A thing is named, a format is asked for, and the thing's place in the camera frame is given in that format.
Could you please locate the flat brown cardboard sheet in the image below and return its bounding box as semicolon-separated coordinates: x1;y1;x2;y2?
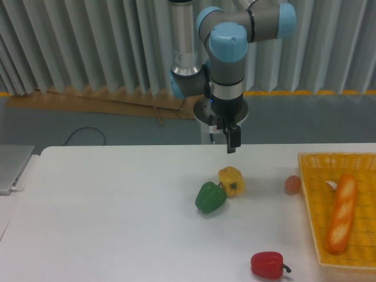
6;86;202;125

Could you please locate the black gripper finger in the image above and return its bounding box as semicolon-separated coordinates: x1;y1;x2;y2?
217;116;227;135
226;125;241;154

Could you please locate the silver laptop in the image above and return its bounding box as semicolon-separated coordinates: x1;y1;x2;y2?
1;145;34;196

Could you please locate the white tag in basket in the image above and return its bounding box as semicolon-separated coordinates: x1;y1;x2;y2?
326;181;338;190

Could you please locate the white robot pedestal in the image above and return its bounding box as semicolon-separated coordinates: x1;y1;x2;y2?
193;98;249;146

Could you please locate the yellow bell pepper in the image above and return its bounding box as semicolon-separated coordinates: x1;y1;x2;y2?
218;166;246;197

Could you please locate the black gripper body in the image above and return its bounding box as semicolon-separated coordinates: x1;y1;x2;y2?
211;98;243;120

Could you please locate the brown egg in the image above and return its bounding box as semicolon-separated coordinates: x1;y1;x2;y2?
284;175;301;195

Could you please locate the yellow woven basket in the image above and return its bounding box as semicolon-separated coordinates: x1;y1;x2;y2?
298;153;375;272

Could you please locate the toy baguette bread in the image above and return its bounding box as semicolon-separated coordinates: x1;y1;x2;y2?
325;174;358;255

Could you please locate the red bell pepper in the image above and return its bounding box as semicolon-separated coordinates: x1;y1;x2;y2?
250;251;291;280

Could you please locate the black floor cable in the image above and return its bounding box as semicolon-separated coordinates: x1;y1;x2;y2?
61;126;106;146

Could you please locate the green bell pepper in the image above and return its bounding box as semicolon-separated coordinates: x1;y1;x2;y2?
195;182;227;214

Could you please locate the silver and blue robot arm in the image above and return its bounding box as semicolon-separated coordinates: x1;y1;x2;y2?
169;1;297;153

